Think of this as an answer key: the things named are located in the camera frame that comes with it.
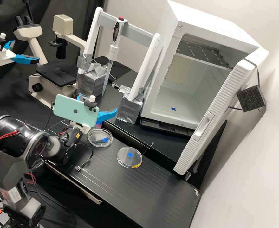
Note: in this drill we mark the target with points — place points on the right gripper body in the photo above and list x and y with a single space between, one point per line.
82 128

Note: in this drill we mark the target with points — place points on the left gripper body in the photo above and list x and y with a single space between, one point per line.
2 57

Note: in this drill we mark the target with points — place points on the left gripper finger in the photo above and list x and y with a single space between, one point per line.
25 59
8 44

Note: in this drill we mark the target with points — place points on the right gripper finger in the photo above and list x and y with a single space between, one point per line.
107 115
80 97

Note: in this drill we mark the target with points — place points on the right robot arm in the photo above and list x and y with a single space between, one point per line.
13 145

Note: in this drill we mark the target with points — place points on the left phone holder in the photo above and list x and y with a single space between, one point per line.
0 40

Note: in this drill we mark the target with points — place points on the petri dish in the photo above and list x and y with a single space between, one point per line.
99 139

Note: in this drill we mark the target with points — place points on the black platform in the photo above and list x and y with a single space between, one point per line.
134 190
125 78
130 134

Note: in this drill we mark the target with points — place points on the cream microscope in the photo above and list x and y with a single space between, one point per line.
46 82

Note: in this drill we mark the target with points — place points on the white pipette stand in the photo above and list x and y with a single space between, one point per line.
139 69

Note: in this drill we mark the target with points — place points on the pipette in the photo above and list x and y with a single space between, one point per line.
113 51

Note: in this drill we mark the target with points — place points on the black tray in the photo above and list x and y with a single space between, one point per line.
168 130

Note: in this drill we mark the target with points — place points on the incubator door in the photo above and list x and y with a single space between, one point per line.
215 114

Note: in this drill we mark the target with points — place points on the white incubator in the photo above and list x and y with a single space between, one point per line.
201 31

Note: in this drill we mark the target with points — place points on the right wrist camera phone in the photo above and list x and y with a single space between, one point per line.
73 110

